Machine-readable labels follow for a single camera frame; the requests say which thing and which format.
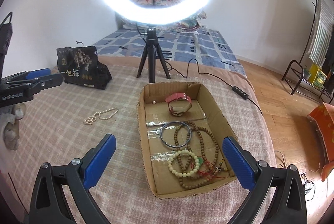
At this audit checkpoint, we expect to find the green pendant red cord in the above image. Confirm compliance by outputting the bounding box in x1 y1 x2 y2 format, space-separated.
191 155 223 179

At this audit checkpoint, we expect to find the cream bead bracelet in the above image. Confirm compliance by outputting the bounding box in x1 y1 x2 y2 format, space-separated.
167 149 201 178

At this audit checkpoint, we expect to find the long brown wooden bead necklace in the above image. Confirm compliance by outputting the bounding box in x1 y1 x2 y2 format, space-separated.
173 120 230 190

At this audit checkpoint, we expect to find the dark blue bangle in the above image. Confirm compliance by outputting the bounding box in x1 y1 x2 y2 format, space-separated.
160 121 192 149

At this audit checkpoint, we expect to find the red strap gold watch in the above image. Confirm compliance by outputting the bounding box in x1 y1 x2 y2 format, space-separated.
165 92 192 116

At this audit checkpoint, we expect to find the white gloved left hand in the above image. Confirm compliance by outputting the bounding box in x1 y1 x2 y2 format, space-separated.
1 103 27 150

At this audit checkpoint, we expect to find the black plum snack bag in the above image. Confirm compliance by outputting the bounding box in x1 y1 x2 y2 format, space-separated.
57 46 112 90

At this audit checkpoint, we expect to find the orange gift box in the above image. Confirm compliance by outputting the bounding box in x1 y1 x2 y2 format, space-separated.
308 102 334 182

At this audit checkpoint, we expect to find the black metal rack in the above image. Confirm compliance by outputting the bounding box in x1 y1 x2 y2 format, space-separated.
281 0 333 103

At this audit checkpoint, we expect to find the black mini tripod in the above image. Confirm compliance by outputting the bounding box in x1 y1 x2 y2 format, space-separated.
137 28 171 83

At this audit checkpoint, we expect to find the cardboard box tray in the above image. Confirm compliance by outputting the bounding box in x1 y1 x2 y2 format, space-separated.
137 82 236 199

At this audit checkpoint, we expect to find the yellow green box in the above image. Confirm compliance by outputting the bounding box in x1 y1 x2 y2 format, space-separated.
309 63 327 89

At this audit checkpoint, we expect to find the striped hanging towel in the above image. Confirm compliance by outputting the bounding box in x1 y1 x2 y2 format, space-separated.
307 0 333 67

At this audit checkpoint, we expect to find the blue patterned bed sheet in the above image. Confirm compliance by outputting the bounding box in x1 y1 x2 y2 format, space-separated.
95 28 246 75

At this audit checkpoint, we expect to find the white pearl necklace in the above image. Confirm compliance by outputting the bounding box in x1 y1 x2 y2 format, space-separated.
83 107 120 125

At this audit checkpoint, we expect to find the black power cable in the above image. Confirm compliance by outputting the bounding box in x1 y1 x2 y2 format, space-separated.
164 57 264 116

